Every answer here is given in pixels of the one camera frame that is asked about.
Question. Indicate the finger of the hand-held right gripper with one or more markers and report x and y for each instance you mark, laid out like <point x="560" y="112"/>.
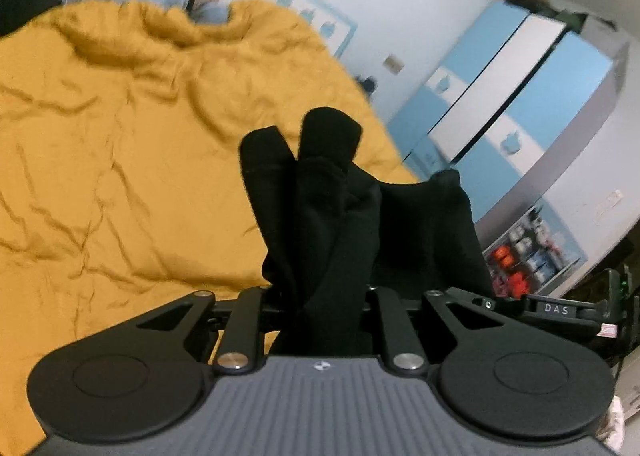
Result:
<point x="470" y="297"/>

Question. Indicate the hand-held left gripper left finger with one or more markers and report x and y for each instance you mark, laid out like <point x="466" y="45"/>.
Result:
<point x="250" y="308"/>

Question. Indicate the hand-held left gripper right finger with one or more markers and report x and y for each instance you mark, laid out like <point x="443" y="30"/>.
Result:
<point x="392" y="311"/>

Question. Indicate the black garment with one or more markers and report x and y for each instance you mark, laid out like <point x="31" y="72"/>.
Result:
<point x="330" y="216"/>

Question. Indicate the storage shelf rack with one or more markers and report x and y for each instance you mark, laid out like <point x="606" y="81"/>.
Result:
<point x="535" y="251"/>

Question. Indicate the blue and white wardrobe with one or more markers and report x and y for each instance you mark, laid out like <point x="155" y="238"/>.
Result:
<point x="520" y="101"/>

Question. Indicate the yellow blanket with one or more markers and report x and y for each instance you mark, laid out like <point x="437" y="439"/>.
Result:
<point x="100" y="161"/>

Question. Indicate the beige wall plate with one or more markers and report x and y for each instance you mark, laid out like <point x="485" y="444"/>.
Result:
<point x="394" y="64"/>

